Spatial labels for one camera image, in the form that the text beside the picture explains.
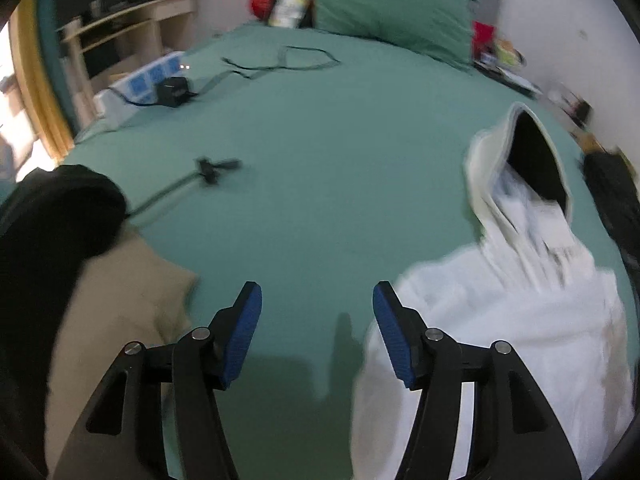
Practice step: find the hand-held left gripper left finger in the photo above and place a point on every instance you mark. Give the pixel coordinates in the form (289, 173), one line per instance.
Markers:
(245, 330)

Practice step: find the black garment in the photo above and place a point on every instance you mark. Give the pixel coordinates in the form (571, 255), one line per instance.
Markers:
(45, 240)

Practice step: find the teal curtain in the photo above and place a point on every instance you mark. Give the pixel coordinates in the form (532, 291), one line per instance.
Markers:
(50, 35)

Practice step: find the black power adapter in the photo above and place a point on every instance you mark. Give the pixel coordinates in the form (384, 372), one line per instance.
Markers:
(172, 91)

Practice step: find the small red black box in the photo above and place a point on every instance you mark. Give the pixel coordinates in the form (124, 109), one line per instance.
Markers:
(580, 107)

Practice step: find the brown cardboard piece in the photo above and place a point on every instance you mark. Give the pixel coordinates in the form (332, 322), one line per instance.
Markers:
(592, 142)

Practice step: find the yellow curtain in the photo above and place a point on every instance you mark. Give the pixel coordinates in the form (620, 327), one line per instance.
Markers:
(35, 85)

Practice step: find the black tablet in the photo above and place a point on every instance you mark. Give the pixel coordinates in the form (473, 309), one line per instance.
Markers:
(287, 7)

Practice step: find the black clothing at bedside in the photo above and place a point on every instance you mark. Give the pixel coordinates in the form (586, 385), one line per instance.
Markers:
(610, 185)

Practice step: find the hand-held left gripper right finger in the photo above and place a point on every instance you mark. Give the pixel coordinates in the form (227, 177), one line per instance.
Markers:
(392, 340)

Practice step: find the white hoodie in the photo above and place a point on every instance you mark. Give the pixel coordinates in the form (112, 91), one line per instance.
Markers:
(525, 320)

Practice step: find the beige cloth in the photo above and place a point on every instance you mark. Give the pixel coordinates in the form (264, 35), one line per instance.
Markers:
(125, 285)

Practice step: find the cluttered bedside table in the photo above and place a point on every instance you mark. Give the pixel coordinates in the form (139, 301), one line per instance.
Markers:
(505, 67)

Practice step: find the green pillow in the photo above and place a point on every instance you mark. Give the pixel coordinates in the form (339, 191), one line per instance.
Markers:
(390, 5)

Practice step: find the white blue power strip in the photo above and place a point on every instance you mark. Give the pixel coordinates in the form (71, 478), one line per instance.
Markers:
(145, 77)

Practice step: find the pale wooden shelf unit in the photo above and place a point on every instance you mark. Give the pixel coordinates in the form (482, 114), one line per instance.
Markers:
(170, 7)

